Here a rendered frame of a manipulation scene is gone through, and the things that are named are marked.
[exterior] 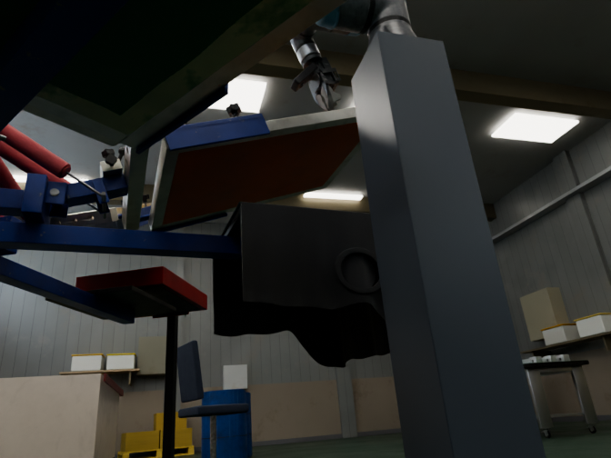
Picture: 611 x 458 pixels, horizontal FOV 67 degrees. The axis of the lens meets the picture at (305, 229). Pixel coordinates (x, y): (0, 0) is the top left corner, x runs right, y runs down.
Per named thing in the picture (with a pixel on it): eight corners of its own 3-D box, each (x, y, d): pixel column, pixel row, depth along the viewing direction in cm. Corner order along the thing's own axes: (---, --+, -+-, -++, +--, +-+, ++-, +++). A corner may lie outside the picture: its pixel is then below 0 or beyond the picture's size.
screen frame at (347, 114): (325, 188, 210) (323, 181, 211) (392, 110, 160) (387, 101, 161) (151, 231, 174) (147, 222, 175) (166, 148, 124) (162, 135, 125)
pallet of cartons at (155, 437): (191, 453, 827) (192, 411, 853) (195, 454, 744) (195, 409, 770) (118, 459, 793) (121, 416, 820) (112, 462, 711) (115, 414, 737)
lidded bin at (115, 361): (135, 371, 857) (136, 356, 867) (134, 368, 822) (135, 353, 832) (107, 373, 844) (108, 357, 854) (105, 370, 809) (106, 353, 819)
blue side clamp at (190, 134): (265, 142, 141) (257, 123, 143) (270, 133, 137) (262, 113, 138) (168, 159, 127) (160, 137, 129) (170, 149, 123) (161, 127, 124)
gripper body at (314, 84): (342, 81, 155) (328, 52, 157) (321, 83, 151) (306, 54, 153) (333, 95, 161) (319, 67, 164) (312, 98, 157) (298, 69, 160)
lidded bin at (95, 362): (104, 373, 843) (105, 356, 853) (101, 370, 806) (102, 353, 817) (74, 373, 829) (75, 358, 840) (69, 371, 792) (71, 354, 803)
